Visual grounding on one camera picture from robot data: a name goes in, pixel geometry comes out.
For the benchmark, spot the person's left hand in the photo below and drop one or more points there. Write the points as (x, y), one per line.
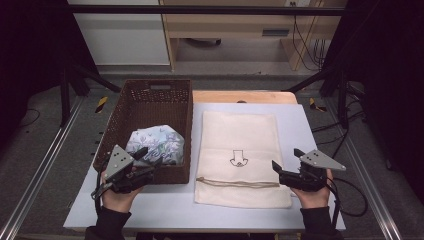
(117, 199)

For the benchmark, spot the yellow black tape piece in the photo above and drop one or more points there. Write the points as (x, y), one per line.
(101, 104)
(315, 106)

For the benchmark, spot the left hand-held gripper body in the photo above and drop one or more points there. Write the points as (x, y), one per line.
(118, 162)

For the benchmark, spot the light wooden desk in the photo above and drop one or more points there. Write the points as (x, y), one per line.
(233, 23)

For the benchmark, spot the white table board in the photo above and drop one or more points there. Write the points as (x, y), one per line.
(166, 206)

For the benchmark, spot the black metal stand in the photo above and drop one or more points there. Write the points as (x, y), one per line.
(342, 100)
(65, 96)

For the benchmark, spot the aluminium floor rail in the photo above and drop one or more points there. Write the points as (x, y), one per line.
(36, 173)
(366, 173)

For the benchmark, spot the person's right hand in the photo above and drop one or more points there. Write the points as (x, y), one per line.
(314, 198)

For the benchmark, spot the white cabinet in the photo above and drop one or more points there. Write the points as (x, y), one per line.
(123, 40)

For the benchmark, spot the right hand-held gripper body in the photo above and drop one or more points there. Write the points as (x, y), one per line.
(313, 176)

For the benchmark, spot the black horizontal frame bar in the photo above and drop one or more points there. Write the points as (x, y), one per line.
(200, 10)

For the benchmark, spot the floral patterned cloth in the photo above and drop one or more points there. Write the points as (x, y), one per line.
(160, 140)

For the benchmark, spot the brown woven basket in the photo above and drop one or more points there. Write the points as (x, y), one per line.
(150, 106)

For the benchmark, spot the dark curtain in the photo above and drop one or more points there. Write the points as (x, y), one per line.
(30, 50)
(390, 66)

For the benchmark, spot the wooden table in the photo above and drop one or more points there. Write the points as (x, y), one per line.
(245, 96)

